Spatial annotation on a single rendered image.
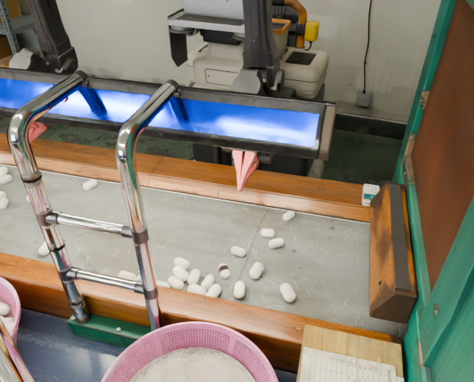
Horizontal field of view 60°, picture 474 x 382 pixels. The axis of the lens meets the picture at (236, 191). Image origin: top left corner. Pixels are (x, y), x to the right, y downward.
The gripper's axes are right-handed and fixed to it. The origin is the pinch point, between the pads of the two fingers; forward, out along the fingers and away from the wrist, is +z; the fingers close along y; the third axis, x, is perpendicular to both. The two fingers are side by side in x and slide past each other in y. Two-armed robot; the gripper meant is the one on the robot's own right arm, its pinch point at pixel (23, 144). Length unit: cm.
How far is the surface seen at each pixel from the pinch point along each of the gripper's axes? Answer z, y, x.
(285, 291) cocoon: 22, 71, -10
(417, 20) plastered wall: -138, 109, 125
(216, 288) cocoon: 24, 59, -12
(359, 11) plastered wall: -141, 78, 126
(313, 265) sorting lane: 16, 75, -3
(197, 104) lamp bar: -1, 55, -34
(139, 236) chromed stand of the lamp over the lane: 19, 51, -34
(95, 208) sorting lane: 12.3, 23.8, 0.5
